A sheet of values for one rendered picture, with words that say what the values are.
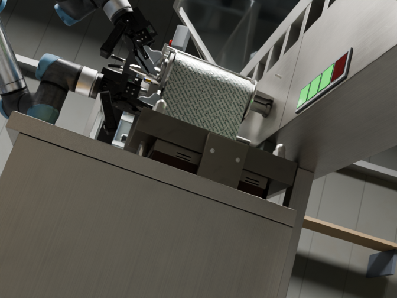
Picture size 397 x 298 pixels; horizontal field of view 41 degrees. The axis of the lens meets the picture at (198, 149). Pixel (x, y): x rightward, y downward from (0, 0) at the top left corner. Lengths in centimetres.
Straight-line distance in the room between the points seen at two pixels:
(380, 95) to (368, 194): 443
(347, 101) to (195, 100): 47
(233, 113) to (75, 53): 428
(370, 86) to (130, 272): 62
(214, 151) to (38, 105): 47
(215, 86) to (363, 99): 49
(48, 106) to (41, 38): 443
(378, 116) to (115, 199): 61
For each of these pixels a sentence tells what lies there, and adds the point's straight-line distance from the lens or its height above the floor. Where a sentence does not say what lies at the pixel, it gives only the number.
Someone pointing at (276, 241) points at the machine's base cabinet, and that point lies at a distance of 119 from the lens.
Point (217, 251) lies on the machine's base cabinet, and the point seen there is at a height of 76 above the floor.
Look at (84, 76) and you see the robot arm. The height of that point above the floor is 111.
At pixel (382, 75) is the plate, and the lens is 109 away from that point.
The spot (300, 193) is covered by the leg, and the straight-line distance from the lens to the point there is 167.
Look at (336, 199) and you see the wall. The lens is 544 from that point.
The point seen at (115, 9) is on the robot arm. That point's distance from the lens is 160.
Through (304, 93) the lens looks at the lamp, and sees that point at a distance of 132.
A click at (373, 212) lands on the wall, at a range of 555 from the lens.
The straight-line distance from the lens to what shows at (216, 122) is 148.
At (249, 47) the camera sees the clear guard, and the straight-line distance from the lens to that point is 224.
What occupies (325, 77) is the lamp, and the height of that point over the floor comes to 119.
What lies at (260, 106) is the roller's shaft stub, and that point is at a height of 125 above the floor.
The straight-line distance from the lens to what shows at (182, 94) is 148.
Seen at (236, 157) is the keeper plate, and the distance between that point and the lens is 124.
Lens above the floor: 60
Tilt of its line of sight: 18 degrees up
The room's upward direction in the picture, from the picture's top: 17 degrees clockwise
